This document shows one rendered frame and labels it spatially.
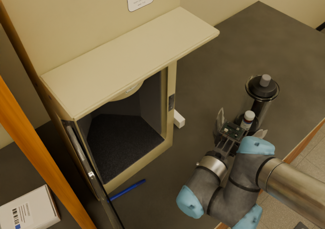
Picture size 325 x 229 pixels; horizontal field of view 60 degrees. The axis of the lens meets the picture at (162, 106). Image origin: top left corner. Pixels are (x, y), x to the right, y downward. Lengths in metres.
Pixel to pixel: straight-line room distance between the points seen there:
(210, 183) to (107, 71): 0.40
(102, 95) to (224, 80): 0.90
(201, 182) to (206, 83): 0.62
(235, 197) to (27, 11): 0.54
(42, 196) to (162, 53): 0.65
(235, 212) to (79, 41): 0.49
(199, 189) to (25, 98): 0.70
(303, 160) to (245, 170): 1.68
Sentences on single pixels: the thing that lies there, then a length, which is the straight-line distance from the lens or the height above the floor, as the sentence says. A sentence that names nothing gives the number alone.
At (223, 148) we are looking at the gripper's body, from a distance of 0.77.
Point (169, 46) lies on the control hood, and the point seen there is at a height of 1.51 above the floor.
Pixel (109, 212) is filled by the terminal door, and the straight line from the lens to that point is 0.48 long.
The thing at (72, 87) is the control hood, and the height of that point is 1.51.
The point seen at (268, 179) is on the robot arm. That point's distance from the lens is 0.62.
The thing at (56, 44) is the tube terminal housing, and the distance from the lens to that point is 0.49.
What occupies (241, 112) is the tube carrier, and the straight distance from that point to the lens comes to 1.04.
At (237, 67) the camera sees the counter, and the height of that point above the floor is 0.94.
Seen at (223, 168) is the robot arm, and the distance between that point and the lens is 0.77.
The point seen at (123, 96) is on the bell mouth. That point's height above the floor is 1.32.
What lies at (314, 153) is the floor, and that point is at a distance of 2.39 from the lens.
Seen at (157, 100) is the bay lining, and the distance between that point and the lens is 0.85.
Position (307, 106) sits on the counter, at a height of 0.94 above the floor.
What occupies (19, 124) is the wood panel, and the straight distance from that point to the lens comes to 0.43.
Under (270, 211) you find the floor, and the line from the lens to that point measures 2.06.
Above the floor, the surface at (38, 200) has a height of 0.98.
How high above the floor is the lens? 1.84
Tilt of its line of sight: 51 degrees down
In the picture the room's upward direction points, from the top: straight up
